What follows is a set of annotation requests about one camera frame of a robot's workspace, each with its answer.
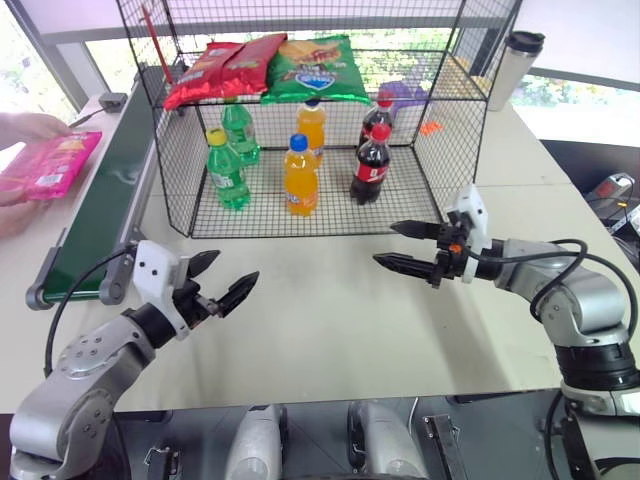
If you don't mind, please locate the orange soda bottle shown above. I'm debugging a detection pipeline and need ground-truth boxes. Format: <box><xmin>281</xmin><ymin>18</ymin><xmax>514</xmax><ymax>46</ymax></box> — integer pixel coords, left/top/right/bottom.
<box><xmin>295</xmin><ymin>99</ymin><xmax>327</xmax><ymax>169</ymax></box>
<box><xmin>283</xmin><ymin>133</ymin><xmax>321</xmax><ymax>218</ymax></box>

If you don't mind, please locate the person's left hand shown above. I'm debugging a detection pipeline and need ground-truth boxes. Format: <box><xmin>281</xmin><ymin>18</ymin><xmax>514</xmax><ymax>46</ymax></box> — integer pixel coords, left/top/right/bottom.
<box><xmin>0</xmin><ymin>112</ymin><xmax>72</xmax><ymax>151</ymax></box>

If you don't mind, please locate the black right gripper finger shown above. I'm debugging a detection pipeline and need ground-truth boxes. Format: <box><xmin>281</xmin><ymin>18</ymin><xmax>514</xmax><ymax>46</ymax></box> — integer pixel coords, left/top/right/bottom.
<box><xmin>389</xmin><ymin>219</ymin><xmax>441</xmax><ymax>241</ymax></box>
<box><xmin>372</xmin><ymin>252</ymin><xmax>437</xmax><ymax>287</ymax></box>

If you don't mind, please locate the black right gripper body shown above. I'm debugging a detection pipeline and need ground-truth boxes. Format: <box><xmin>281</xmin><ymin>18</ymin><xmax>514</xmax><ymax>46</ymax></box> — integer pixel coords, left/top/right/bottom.
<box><xmin>426</xmin><ymin>219</ymin><xmax>474</xmax><ymax>291</ymax></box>

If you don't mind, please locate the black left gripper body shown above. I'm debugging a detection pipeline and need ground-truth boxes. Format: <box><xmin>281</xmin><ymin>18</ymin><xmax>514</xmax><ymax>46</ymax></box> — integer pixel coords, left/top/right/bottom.
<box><xmin>172</xmin><ymin>276</ymin><xmax>224</xmax><ymax>331</ymax></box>

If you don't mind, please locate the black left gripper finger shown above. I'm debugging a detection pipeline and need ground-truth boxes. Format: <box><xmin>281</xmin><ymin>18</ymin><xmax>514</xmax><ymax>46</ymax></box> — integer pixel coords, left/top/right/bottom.
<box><xmin>217</xmin><ymin>270</ymin><xmax>261</xmax><ymax>318</ymax></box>
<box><xmin>187</xmin><ymin>249</ymin><xmax>222</xmax><ymax>280</ymax></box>

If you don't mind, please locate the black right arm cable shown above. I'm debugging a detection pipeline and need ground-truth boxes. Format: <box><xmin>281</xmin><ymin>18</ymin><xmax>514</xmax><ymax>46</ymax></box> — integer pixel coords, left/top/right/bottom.
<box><xmin>467</xmin><ymin>238</ymin><xmax>632</xmax><ymax>321</ymax></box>

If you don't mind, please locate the green conveyor belt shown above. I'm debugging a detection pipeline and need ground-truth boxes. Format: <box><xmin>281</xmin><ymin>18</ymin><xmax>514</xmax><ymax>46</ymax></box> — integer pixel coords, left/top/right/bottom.
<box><xmin>25</xmin><ymin>64</ymin><xmax>164</xmax><ymax>312</ymax></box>

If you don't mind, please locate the cola bottle red cap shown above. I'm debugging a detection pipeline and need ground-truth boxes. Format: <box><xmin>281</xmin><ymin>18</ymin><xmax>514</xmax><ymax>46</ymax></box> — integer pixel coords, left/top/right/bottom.
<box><xmin>355</xmin><ymin>99</ymin><xmax>395</xmax><ymax>151</ymax></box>
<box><xmin>349</xmin><ymin>123</ymin><xmax>392</xmax><ymax>206</ymax></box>

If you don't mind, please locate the white tumbler black lid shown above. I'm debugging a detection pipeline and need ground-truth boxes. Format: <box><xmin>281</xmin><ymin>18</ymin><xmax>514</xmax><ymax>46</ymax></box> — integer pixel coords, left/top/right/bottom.
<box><xmin>487</xmin><ymin>30</ymin><xmax>546</xmax><ymax>112</ymax></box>

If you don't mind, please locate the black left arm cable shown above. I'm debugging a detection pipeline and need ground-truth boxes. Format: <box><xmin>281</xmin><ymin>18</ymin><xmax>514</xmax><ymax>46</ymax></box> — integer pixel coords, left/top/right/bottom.
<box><xmin>43</xmin><ymin>245</ymin><xmax>139</xmax><ymax>379</ymax></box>

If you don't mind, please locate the grey electronic device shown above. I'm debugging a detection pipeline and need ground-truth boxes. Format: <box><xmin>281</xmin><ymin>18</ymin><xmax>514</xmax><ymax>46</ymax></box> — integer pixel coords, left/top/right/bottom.
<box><xmin>593</xmin><ymin>172</ymin><xmax>637</xmax><ymax>206</ymax></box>

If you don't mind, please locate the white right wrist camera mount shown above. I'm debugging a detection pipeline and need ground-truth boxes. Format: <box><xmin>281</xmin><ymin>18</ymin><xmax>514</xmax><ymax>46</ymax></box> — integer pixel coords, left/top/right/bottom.
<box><xmin>446</xmin><ymin>183</ymin><xmax>494</xmax><ymax>285</ymax></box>

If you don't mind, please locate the black adapter cable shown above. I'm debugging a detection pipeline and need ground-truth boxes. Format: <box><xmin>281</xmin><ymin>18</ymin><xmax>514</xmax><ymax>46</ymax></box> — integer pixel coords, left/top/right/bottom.
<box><xmin>67</xmin><ymin>106</ymin><xmax>109</xmax><ymax>129</ymax></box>

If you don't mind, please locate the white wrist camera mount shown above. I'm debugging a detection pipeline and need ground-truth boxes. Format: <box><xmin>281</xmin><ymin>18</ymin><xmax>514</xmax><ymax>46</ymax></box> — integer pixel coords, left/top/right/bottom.
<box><xmin>131</xmin><ymin>239</ymin><xmax>195</xmax><ymax>342</ymax></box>
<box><xmin>446</xmin><ymin>183</ymin><xmax>494</xmax><ymax>285</ymax></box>

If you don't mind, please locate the purple snack bag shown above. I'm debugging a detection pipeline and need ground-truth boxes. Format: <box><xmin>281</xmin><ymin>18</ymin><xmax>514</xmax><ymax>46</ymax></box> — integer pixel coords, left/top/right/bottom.
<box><xmin>377</xmin><ymin>79</ymin><xmax>432</xmax><ymax>104</ymax></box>

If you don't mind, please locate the black side desk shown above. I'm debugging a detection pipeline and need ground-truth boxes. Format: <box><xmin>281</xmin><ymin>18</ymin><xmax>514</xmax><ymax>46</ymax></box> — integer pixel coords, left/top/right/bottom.
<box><xmin>541</xmin><ymin>138</ymin><xmax>640</xmax><ymax>236</ymax></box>

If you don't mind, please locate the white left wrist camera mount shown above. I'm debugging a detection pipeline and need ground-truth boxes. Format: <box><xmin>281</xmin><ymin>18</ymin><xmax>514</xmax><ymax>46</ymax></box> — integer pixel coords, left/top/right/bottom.
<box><xmin>131</xmin><ymin>239</ymin><xmax>195</xmax><ymax>342</ymax></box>

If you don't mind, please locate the red chips bag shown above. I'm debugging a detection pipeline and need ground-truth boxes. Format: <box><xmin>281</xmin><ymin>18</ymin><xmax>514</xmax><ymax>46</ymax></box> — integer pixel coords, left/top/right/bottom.
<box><xmin>219</xmin><ymin>33</ymin><xmax>289</xmax><ymax>96</ymax></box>
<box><xmin>163</xmin><ymin>41</ymin><xmax>246</xmax><ymax>111</ymax></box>

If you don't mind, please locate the pink chips bag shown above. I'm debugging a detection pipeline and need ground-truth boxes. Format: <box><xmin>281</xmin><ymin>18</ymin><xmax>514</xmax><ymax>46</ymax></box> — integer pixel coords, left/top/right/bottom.
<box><xmin>0</xmin><ymin>130</ymin><xmax>104</xmax><ymax>202</ymax></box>

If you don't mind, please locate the green soda bottle yellow cap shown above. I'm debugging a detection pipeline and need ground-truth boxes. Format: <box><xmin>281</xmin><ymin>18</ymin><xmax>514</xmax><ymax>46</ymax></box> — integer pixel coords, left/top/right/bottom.
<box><xmin>206</xmin><ymin>128</ymin><xmax>251</xmax><ymax>212</ymax></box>

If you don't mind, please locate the green chips bag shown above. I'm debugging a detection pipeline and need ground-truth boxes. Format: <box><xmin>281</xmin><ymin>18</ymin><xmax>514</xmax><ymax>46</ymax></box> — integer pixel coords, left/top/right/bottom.
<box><xmin>260</xmin><ymin>33</ymin><xmax>373</xmax><ymax>105</ymax></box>

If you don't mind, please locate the person's right hand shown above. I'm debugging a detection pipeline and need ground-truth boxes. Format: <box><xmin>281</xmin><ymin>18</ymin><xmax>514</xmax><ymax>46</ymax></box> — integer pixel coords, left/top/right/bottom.
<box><xmin>0</xmin><ymin>198</ymin><xmax>52</xmax><ymax>241</ymax></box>

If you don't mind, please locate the red rod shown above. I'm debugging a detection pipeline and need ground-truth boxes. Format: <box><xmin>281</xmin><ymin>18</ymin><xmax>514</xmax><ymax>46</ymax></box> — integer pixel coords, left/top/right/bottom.
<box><xmin>141</xmin><ymin>3</ymin><xmax>177</xmax><ymax>86</ymax></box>

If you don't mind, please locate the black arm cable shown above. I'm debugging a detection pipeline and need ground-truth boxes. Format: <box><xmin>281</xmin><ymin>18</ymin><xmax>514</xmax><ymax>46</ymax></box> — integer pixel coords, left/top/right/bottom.
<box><xmin>43</xmin><ymin>245</ymin><xmax>139</xmax><ymax>379</ymax></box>
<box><xmin>467</xmin><ymin>238</ymin><xmax>632</xmax><ymax>321</ymax></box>

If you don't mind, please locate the silver rounded robot leg cover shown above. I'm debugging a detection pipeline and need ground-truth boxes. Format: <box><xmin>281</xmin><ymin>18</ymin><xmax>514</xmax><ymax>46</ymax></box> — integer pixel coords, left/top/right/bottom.
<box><xmin>223</xmin><ymin>403</ymin><xmax>289</xmax><ymax>480</ymax></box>
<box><xmin>347</xmin><ymin>399</ymin><xmax>429</xmax><ymax>480</ymax></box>

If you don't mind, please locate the black wire mesh shelf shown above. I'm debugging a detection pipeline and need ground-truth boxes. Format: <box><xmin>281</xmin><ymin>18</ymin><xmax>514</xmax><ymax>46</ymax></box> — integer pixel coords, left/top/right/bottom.
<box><xmin>114</xmin><ymin>0</ymin><xmax>524</xmax><ymax>240</ymax></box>

